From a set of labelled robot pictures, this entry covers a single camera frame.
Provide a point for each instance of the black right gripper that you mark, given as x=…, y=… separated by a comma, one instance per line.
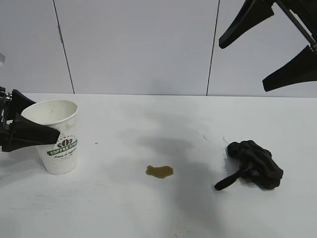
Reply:
x=301, y=22

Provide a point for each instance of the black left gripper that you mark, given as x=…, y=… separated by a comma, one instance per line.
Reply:
x=5, y=116

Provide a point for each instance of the white paper coffee cup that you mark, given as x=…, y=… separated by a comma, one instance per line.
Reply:
x=62, y=116

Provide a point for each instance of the black and purple cloth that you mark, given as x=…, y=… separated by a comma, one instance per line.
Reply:
x=257, y=163

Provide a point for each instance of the brown coffee spill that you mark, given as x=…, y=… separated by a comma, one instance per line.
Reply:
x=159, y=172

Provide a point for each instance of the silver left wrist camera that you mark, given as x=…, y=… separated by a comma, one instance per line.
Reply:
x=1, y=59

